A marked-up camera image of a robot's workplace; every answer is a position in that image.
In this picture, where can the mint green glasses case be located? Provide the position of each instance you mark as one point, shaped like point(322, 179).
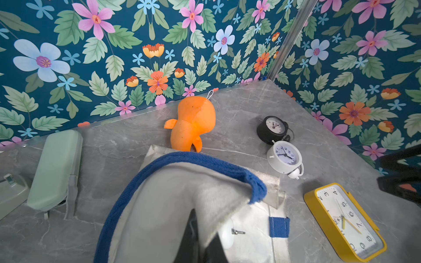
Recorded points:
point(55, 182)

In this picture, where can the small black alarm clock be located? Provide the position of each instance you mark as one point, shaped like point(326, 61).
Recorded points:
point(272, 129)

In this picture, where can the small white grey device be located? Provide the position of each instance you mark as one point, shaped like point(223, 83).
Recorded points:
point(14, 192)

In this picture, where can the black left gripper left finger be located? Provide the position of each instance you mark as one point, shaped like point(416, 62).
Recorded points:
point(188, 251)

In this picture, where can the black yellow square clock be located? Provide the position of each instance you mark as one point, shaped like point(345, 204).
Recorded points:
point(351, 232)

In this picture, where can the orange plush whale toy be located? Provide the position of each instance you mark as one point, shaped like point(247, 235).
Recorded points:
point(196, 116)

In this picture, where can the white twin-bell alarm clock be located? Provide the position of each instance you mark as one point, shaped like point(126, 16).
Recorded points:
point(286, 159)

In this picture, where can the white canvas tote bag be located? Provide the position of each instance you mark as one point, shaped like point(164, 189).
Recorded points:
point(147, 223)

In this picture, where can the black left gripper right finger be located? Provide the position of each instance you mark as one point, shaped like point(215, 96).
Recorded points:
point(214, 253)

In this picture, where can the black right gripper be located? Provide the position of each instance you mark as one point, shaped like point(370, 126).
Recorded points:
point(400, 183)

